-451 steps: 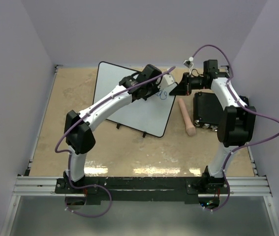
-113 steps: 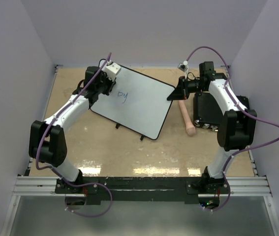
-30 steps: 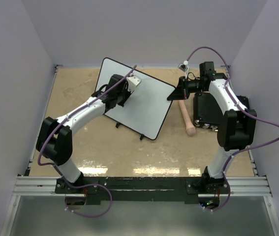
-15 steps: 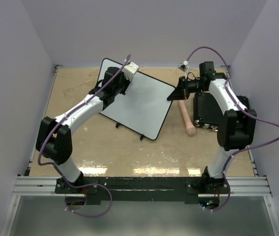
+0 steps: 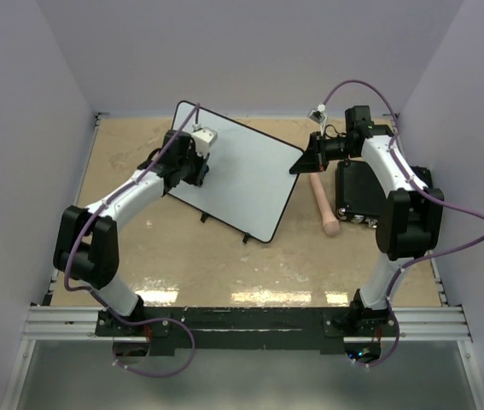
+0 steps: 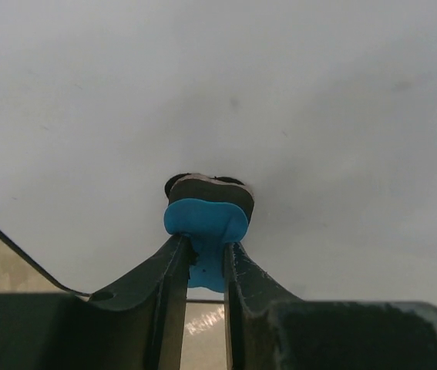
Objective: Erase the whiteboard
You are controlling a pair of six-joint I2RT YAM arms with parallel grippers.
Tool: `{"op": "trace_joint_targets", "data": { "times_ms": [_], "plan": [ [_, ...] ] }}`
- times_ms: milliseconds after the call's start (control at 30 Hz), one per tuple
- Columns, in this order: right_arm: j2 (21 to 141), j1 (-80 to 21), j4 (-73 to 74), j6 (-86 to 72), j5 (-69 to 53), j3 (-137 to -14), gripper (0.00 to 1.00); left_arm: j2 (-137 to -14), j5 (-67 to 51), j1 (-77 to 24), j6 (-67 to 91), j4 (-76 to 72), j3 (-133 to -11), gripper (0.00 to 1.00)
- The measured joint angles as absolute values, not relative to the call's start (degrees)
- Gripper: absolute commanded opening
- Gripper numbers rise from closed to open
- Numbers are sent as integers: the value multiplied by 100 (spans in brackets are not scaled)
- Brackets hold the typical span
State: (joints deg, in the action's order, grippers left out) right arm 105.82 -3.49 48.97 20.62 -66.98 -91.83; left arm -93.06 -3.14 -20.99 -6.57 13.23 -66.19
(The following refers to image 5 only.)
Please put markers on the aluminium rail frame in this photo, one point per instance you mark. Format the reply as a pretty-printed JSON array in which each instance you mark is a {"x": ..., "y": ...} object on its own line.
[{"x": 173, "y": 260}]

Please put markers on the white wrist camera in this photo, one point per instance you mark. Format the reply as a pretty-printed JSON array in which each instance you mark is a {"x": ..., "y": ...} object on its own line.
[
  {"x": 204, "y": 138},
  {"x": 318, "y": 114}
]

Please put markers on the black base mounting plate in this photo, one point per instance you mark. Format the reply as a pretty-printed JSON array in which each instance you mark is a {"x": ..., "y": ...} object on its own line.
[{"x": 323, "y": 329}]

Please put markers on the black box device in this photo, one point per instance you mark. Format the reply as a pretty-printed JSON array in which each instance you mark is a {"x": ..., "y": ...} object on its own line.
[{"x": 359, "y": 196}]

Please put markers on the metal wire whiteboard stand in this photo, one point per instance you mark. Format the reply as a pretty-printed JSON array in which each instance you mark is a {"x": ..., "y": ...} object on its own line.
[{"x": 246, "y": 236}]

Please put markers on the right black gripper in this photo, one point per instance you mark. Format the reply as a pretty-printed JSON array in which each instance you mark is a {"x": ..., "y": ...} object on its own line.
[{"x": 314, "y": 160}]

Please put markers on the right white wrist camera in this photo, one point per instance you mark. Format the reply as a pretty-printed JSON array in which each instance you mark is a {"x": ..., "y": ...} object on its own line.
[{"x": 318, "y": 114}]

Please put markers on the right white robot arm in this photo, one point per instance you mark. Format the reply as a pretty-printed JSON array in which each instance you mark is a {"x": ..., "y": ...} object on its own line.
[{"x": 408, "y": 227}]

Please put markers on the white whiteboard black frame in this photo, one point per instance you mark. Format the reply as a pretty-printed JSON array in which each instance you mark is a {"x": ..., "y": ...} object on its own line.
[{"x": 248, "y": 185}]

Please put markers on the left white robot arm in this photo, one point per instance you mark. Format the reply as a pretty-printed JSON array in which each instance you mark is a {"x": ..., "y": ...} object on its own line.
[{"x": 87, "y": 248}]

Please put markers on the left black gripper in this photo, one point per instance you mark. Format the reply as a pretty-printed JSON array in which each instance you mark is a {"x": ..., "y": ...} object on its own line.
[{"x": 201, "y": 161}]

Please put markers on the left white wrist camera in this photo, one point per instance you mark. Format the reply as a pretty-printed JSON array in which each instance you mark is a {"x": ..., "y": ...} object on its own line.
[{"x": 204, "y": 138}]

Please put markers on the beige cylindrical handle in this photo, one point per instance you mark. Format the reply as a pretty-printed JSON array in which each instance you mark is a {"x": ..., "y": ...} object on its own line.
[{"x": 330, "y": 223}]

